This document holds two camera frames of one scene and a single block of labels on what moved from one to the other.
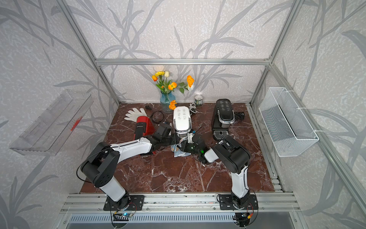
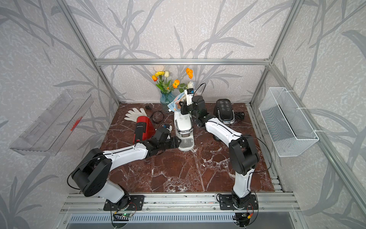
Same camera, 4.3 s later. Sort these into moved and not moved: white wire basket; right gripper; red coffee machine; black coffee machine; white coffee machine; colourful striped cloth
Moved: colourful striped cloth; right gripper
Not moved: white wire basket; red coffee machine; white coffee machine; black coffee machine
